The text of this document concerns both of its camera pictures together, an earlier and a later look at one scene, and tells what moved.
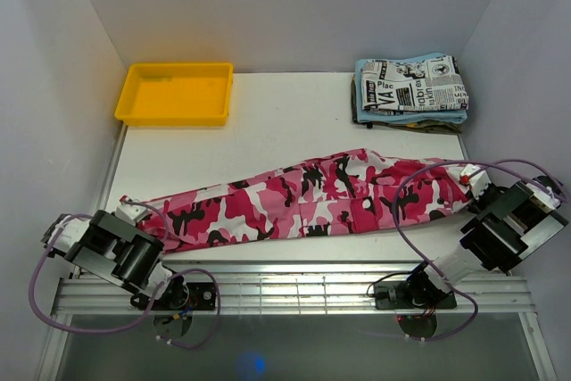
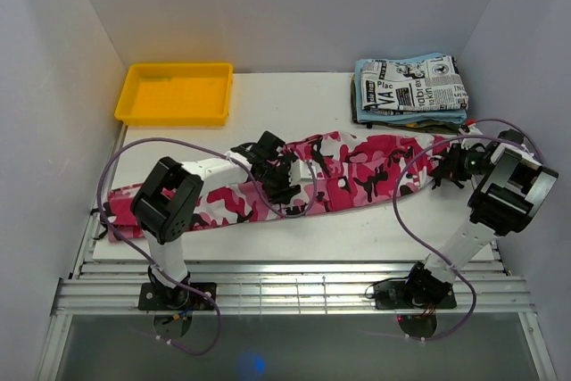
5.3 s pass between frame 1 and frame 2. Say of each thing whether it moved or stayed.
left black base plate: stayed
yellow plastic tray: stayed
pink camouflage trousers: moved
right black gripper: moved
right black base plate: stayed
